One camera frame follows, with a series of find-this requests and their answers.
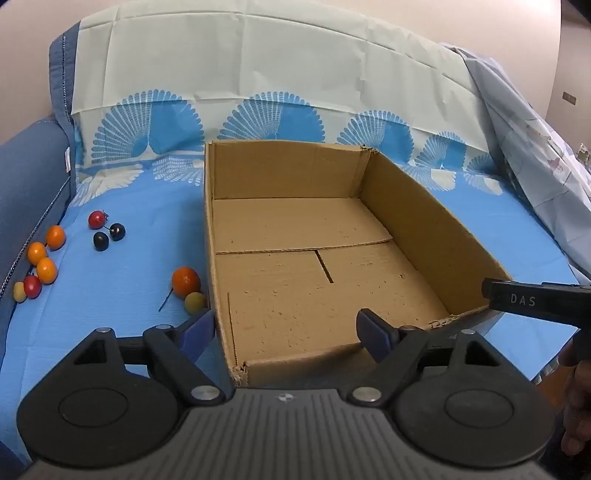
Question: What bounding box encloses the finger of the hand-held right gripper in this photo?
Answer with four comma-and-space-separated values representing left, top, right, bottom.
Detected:
481, 277, 591, 330

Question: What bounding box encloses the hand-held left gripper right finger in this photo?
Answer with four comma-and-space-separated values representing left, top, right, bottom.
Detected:
339, 308, 513, 404

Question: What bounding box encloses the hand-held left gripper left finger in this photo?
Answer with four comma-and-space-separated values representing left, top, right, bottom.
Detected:
60, 310, 234, 407

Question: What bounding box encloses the orange kumquat with long stem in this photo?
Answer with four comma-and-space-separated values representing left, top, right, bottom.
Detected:
158, 266, 201, 312

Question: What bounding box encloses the brown cardboard box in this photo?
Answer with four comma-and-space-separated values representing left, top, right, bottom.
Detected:
203, 141, 514, 387

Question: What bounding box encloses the person's right hand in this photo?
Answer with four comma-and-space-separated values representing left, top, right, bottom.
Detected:
561, 364, 591, 457

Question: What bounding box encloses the blue fan-print cloth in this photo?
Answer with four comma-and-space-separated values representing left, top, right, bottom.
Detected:
0, 4, 583, 462

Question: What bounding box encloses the grey-blue cloth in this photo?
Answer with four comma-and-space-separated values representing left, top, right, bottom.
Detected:
438, 41, 591, 282

